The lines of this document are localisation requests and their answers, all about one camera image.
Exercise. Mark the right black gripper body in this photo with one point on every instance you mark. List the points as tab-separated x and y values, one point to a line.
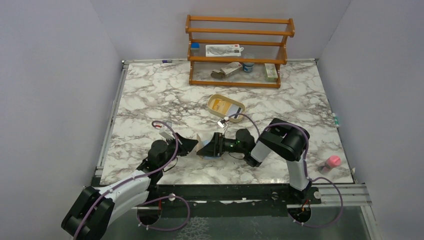
229	145

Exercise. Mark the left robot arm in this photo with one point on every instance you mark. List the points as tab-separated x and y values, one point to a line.
95	209

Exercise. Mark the orange wooden shelf rack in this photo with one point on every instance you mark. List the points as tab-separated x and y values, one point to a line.
264	41

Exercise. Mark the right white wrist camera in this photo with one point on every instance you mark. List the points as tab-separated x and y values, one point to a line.
223	123

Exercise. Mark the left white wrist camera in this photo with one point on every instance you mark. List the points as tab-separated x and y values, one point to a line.
165	132

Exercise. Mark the grey cards in tray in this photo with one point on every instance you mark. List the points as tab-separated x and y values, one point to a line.
233	111

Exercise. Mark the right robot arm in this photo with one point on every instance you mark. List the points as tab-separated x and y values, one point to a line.
289	141

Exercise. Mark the blue grey eraser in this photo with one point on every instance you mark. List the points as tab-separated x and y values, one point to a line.
194	48

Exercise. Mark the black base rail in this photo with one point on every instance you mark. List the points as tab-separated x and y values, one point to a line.
226	200

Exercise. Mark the pink cup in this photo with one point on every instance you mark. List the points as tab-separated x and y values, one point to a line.
332	162

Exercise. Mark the white staples box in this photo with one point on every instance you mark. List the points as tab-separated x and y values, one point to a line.
231	68

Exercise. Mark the blue lidded small jar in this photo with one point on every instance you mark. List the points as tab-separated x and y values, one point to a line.
248	66

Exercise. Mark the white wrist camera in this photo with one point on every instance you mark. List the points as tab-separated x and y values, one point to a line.
165	132
223	123

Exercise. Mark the light blue card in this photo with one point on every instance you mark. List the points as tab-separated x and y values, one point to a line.
205	142

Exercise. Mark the green white small box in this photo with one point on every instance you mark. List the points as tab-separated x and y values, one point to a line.
271	72

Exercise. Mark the beige leather card holder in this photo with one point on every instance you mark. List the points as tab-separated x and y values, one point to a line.
199	145

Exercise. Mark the beige oval tray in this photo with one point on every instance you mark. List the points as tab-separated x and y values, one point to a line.
233	102

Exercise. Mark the packaged protractor set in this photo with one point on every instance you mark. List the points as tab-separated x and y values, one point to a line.
223	50

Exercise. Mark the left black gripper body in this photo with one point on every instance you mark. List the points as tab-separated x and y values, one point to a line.
172	146

